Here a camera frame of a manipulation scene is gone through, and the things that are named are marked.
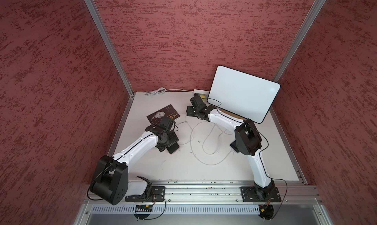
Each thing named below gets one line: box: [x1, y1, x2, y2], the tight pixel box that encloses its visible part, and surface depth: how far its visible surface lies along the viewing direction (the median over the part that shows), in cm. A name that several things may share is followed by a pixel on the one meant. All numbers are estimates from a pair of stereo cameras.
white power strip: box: [193, 89, 210, 96], surface depth 120 cm
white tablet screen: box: [207, 64, 281, 124], surface depth 92 cm
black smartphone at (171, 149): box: [165, 142, 180, 154], surface depth 85 cm
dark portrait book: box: [146, 104, 181, 125], surface depth 109 cm
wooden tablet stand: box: [218, 108, 248, 121], surface depth 102 cm
